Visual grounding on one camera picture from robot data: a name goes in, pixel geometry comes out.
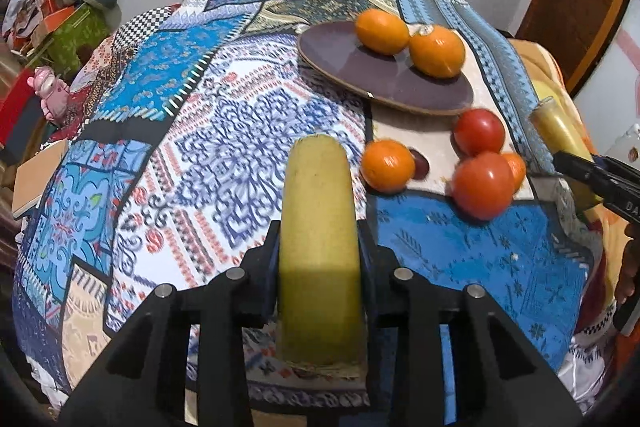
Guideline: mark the orange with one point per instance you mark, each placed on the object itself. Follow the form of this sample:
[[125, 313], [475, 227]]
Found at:
[[387, 166], [382, 32], [437, 52], [517, 169]]

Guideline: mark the yellow banana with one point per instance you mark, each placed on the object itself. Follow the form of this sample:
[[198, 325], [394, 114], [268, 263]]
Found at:
[[555, 127]]

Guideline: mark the patchwork printed blanket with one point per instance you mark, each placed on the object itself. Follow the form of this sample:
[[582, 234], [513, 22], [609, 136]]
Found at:
[[200, 147]]

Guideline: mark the yellow-green banana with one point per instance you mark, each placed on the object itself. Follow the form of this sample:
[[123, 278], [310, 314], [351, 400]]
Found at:
[[317, 232]]

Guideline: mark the brown cardboard book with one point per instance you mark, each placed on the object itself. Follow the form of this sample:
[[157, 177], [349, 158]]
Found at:
[[37, 177]]

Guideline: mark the green patterned box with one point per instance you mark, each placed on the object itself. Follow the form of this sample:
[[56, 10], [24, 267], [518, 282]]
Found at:
[[77, 39]]

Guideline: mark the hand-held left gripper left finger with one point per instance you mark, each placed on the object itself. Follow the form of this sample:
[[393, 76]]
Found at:
[[271, 257]]

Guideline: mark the pink toy figure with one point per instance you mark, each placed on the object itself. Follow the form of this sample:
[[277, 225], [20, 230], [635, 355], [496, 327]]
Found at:
[[49, 94]]

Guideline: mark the orange yellow blanket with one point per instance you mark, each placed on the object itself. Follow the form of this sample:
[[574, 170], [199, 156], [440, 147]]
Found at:
[[550, 72]]

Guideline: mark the person's right hand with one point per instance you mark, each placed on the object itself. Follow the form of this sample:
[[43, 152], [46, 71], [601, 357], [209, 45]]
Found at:
[[629, 267]]

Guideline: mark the red tomato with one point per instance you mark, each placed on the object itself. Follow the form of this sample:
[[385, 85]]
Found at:
[[482, 185], [480, 131]]

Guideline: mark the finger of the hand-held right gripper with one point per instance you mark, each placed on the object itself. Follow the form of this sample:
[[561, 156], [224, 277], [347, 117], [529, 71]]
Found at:
[[575, 166]]

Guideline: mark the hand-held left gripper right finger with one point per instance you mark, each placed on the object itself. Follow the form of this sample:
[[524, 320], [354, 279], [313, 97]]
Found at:
[[365, 257]]

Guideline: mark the beige cloth mat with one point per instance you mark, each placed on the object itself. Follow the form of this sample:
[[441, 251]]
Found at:
[[435, 142]]

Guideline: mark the dark brown oval plate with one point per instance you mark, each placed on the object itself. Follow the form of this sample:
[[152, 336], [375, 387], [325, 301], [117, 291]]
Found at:
[[380, 72]]

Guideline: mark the dark purple plum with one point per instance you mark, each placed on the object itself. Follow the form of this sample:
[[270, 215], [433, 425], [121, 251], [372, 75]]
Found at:
[[420, 163]]

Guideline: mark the red box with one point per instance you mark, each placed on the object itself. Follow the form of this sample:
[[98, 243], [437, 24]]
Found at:
[[17, 107]]

